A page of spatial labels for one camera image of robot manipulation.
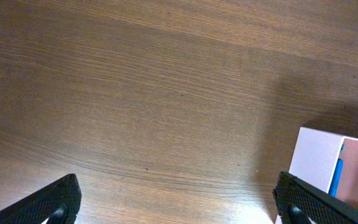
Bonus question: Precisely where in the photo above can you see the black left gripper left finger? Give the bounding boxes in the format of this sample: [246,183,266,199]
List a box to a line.
[0,174,81,224]

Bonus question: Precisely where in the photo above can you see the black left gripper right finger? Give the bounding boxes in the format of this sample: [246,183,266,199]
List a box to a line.
[273,172,358,224]

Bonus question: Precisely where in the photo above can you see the blue disposable razor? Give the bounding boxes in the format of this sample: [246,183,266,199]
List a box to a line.
[328,158,344,197]

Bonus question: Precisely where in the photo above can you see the white cardboard box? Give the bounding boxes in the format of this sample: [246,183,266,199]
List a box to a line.
[273,127,358,223]

